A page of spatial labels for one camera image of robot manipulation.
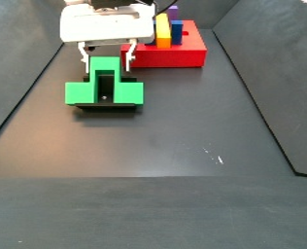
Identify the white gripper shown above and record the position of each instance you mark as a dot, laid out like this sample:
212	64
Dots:
123	25

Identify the green U-shaped block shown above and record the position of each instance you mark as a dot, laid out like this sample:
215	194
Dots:
128	88

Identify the black angle fixture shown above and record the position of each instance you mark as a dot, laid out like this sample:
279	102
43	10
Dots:
104	107

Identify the red base board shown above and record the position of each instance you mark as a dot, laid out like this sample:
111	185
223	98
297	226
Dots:
185	55

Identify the blue block left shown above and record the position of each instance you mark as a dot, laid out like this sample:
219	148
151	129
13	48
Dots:
152	42

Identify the blue block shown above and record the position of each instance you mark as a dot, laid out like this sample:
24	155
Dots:
152	42
176	31

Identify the yellow long block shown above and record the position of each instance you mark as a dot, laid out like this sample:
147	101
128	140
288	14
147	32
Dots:
163	32

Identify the blue block right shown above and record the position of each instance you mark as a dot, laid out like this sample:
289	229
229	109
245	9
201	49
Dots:
176	31

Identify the purple block right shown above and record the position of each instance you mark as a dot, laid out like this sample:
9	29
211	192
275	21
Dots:
173	12

